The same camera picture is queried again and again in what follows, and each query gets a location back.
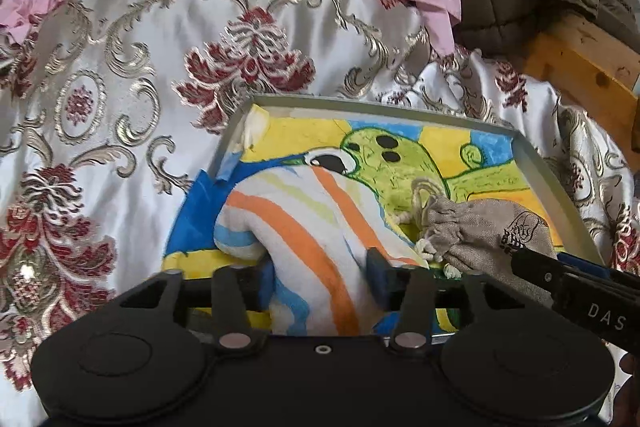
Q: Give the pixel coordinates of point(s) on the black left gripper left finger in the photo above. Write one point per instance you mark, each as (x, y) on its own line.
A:
(234, 292)

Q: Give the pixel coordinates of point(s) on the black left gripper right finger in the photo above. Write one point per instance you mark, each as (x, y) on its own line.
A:
(411, 292)

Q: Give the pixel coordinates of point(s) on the striped orange white cloth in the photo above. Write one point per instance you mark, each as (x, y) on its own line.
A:
(316, 226)

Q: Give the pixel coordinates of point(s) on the colourful cartoon towel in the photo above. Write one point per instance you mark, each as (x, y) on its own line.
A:
(313, 195)

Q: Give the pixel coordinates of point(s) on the floral satin bedspread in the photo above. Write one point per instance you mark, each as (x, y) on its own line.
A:
(110, 109)

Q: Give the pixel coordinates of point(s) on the grey drawstring pouch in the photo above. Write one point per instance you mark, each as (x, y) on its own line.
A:
(477, 236)

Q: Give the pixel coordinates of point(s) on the wooden bed frame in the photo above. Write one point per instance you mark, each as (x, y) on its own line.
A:
(591, 69)

